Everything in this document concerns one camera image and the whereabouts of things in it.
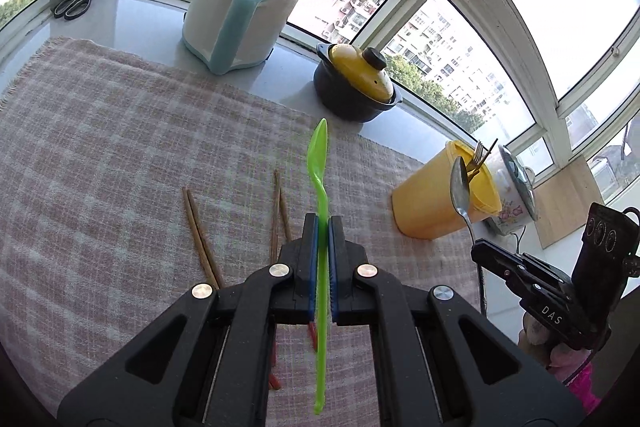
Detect wooden cutting board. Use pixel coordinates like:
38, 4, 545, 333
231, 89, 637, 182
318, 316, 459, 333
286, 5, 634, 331
532, 155, 606, 249

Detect green plastic spoon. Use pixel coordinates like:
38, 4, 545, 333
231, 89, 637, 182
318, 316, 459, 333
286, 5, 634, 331
306, 118, 331, 418

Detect metal fork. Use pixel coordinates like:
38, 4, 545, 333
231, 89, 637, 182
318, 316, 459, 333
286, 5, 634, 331
467, 139, 488, 180

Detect white floral rice cooker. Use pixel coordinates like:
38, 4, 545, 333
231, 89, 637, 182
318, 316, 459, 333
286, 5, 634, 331
482, 146, 538, 235

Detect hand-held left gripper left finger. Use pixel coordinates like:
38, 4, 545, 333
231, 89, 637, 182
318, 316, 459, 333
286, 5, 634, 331
57, 213, 321, 427

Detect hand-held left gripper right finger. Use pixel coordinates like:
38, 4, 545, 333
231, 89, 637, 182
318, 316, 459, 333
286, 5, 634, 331
327, 215, 586, 427

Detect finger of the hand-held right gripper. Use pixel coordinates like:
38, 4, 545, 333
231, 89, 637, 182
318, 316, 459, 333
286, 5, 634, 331
505, 273, 584, 351
471, 239, 576, 294

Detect black clay pot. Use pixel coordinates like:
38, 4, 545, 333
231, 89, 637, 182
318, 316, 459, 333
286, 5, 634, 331
313, 43, 403, 124

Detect white electric pot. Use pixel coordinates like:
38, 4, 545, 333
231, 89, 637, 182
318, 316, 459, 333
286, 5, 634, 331
181, 0, 304, 75

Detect yellow plastic container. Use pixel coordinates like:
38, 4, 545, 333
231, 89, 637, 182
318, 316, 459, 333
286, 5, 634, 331
391, 139, 502, 239

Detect pink plaid cloth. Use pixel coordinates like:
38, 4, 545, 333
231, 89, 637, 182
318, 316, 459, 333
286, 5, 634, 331
0, 37, 481, 427

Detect metal spoon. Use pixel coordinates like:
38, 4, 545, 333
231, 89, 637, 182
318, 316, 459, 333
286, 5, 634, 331
450, 155, 481, 248

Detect person's right hand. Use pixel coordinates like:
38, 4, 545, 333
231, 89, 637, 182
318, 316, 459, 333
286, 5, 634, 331
517, 313, 588, 373

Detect yellow clay pot lid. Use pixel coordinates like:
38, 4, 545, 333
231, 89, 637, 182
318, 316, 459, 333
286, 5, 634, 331
330, 44, 393, 104

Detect black-handled scissors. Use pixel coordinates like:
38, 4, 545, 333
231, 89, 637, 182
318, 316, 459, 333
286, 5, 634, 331
53, 0, 101, 21

